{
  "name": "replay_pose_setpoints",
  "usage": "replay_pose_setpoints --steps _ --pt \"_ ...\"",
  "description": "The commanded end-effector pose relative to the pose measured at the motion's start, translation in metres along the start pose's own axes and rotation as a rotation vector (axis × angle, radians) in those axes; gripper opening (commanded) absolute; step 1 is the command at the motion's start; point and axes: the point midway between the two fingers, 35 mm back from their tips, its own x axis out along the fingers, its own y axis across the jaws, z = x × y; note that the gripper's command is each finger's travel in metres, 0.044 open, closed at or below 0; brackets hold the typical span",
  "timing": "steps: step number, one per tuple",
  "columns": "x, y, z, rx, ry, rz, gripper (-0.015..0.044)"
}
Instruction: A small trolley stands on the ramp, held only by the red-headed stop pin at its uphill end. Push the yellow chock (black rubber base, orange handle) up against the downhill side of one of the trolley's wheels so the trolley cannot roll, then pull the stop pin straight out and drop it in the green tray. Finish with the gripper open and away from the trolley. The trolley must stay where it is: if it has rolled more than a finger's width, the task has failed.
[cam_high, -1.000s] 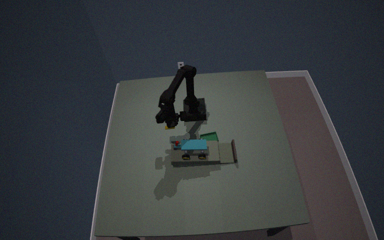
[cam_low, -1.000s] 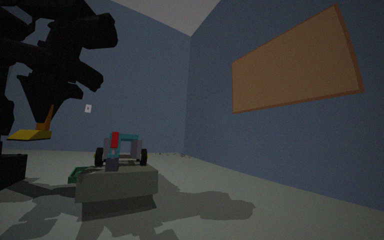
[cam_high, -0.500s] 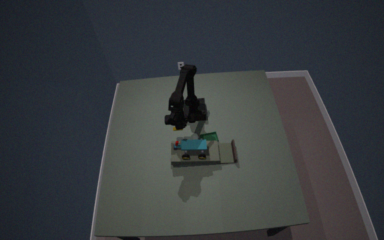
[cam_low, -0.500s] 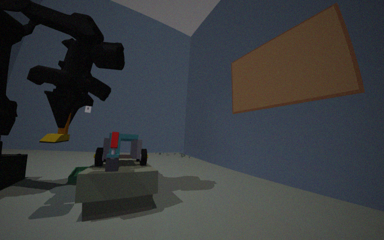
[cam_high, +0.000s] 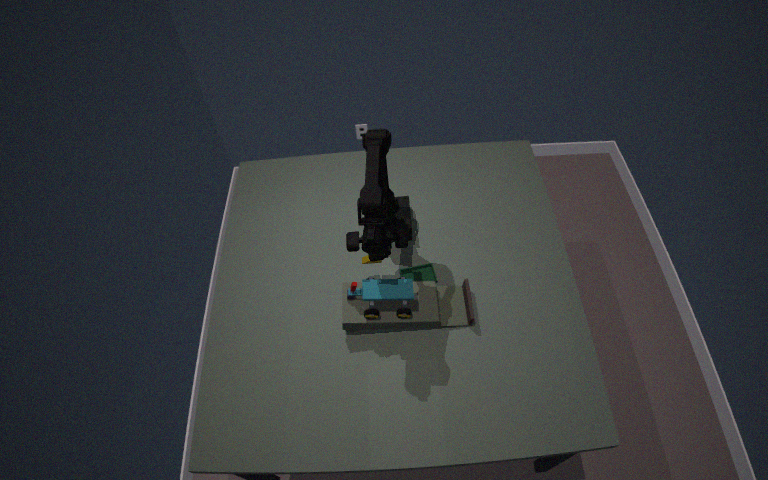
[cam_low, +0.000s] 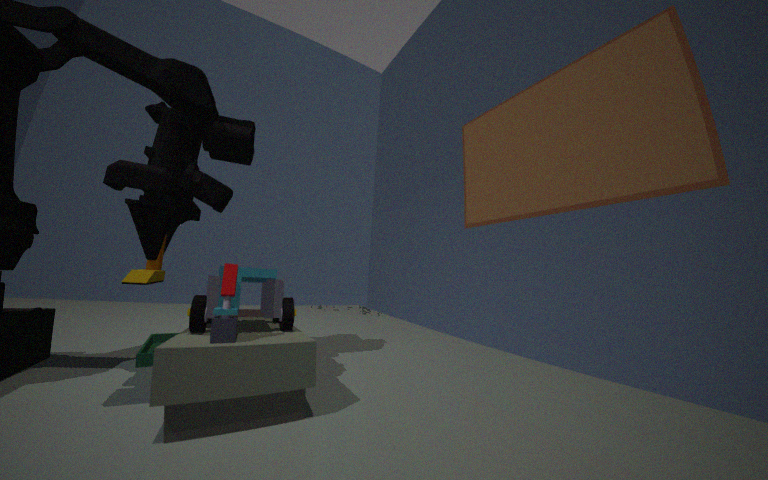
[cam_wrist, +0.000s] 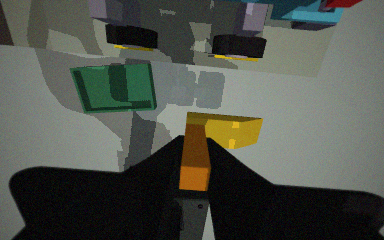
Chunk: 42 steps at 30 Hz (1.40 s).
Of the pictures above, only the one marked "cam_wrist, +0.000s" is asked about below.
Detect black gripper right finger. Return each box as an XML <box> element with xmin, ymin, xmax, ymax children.
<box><xmin>206</xmin><ymin>137</ymin><xmax>384</xmax><ymax>240</ymax></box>

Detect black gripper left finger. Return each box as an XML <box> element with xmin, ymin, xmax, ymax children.
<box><xmin>9</xmin><ymin>135</ymin><xmax>185</xmax><ymax>240</ymax></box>

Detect red-headed pin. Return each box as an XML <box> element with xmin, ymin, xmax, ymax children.
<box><xmin>318</xmin><ymin>0</ymin><xmax>362</xmax><ymax>12</ymax></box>

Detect yellow wedge with orange handle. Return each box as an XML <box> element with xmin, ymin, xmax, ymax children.
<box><xmin>179</xmin><ymin>112</ymin><xmax>263</xmax><ymax>191</ymax></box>

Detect green tray walls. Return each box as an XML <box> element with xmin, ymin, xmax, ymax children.
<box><xmin>69</xmin><ymin>63</ymin><xmax>157</xmax><ymax>114</ymax></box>

